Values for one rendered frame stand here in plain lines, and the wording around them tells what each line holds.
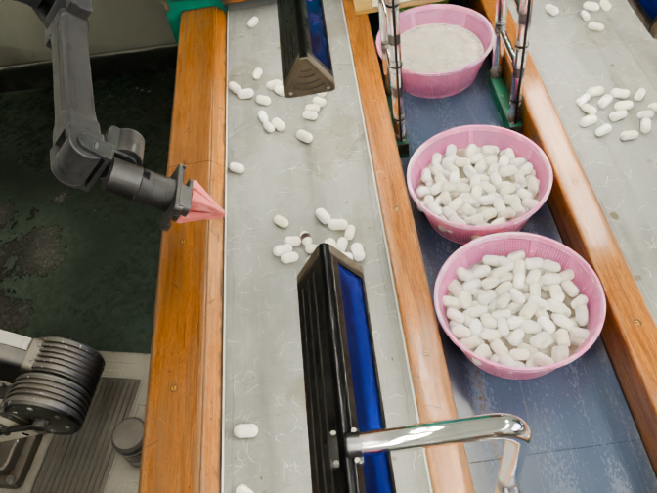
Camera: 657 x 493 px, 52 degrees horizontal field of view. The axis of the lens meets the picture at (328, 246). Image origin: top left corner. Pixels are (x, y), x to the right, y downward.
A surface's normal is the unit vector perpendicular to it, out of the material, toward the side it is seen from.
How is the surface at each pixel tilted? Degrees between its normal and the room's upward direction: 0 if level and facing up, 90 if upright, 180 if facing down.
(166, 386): 0
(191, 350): 0
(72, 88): 45
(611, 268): 0
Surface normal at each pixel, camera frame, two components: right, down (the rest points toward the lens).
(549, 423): -0.13, -0.62
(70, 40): 0.59, -0.60
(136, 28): 0.04, 0.78
